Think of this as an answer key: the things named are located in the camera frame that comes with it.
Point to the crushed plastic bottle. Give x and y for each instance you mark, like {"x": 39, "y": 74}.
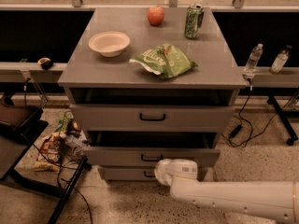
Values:
{"x": 75, "y": 147}

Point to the green soda can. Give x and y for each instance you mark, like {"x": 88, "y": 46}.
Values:
{"x": 193, "y": 23}

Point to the green chip bag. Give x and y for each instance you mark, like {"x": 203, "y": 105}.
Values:
{"x": 165, "y": 61}

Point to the black yellow tape measure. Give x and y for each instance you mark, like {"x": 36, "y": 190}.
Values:
{"x": 45, "y": 63}

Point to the white paper bowl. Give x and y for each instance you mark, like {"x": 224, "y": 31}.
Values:
{"x": 109, "y": 44}

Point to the dark chair on left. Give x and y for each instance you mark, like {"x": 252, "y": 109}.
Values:
{"x": 20, "y": 126}

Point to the grey bottom drawer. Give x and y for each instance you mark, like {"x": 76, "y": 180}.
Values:
{"x": 127, "y": 173}

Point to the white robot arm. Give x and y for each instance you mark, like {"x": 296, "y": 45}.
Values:
{"x": 278, "y": 200}

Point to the grey drawer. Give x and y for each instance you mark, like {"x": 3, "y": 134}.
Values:
{"x": 145, "y": 149}
{"x": 152, "y": 118}
{"x": 127, "y": 173}

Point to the clear water bottle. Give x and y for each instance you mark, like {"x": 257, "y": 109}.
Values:
{"x": 253, "y": 59}

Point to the brown snack bag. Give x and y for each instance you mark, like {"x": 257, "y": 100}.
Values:
{"x": 49, "y": 157}

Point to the black rolling stand leg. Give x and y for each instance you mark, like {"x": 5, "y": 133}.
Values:
{"x": 283, "y": 115}

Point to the green snack bag on floor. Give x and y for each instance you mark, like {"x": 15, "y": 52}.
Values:
{"x": 64, "y": 122}

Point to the grey drawer cabinet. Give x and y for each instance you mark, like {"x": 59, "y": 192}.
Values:
{"x": 92, "y": 79}

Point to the grey top drawer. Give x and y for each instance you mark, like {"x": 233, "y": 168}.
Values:
{"x": 152, "y": 118}

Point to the red apple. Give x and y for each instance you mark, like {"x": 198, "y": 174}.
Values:
{"x": 155, "y": 15}

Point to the black pole on floor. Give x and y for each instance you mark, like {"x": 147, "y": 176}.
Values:
{"x": 67, "y": 191}

